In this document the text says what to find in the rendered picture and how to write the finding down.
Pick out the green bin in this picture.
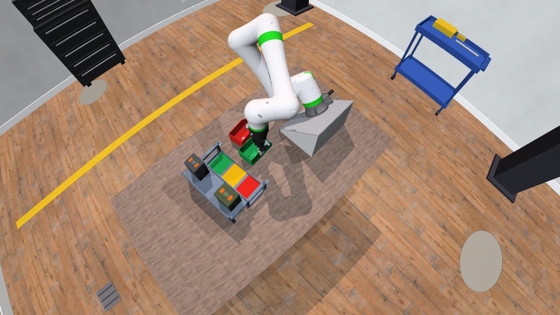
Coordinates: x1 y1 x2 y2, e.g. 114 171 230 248
238 137 272 166

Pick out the red bin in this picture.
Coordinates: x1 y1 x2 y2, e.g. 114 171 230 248
229 119 251 146

